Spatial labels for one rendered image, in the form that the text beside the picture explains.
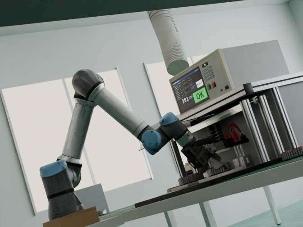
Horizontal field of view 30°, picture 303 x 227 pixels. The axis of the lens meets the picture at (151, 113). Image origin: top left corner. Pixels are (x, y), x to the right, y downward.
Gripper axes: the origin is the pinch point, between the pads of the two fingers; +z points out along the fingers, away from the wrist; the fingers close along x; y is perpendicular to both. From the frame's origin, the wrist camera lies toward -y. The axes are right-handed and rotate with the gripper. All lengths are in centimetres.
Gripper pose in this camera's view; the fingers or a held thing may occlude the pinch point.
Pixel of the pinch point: (220, 170)
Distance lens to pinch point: 254.5
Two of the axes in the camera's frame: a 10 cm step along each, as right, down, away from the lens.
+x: 4.9, -2.8, -8.3
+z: 6.7, 7.2, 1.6
